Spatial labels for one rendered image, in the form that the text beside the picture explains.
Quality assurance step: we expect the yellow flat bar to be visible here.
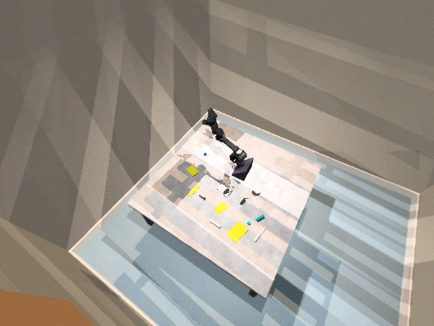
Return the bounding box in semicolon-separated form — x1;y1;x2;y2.
188;186;199;197

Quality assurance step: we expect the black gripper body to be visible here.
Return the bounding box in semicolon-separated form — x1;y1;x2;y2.
206;114;218;128

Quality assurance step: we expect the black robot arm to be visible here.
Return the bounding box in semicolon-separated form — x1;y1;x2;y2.
202;120;247;167

